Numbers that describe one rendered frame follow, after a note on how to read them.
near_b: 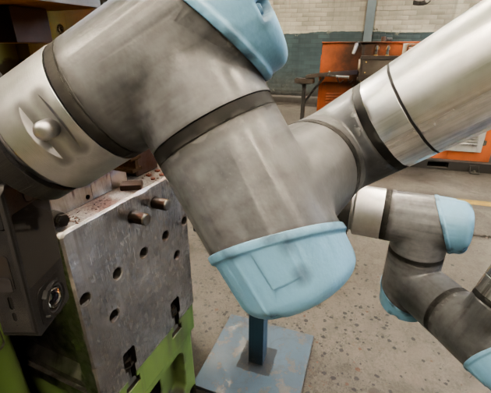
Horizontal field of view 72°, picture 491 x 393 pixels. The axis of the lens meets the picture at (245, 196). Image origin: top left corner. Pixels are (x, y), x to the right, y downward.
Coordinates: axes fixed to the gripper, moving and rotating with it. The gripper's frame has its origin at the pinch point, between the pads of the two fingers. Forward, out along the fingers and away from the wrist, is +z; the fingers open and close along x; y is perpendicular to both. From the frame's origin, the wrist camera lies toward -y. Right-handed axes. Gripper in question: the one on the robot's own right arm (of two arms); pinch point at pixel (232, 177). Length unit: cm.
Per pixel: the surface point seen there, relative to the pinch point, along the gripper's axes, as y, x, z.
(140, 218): 12.3, 0.0, 21.3
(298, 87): 64, 735, 183
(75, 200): 6.9, -6.9, 30.6
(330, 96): 29, 341, 43
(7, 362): 42, -21, 45
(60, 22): -26, 23, 60
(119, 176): 6.3, 5.5, 30.6
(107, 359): 41.3, -12.3, 24.7
